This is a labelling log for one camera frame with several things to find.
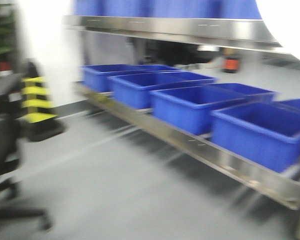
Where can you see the green plant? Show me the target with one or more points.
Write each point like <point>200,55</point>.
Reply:
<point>7,30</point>

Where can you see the blue bin nearest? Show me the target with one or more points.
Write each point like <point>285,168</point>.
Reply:
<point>264,133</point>

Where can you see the blue bin upper shelf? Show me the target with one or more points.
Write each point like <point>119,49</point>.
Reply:
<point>192,9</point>

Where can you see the blue bin back row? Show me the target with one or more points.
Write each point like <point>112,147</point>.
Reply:
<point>242,91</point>

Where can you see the yellow black striped post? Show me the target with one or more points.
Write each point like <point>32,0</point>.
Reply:
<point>40,115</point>

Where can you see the black office chair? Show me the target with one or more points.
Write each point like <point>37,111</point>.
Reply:
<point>9,132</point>

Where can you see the blue bin far left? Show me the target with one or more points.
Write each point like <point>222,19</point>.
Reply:
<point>96,77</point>

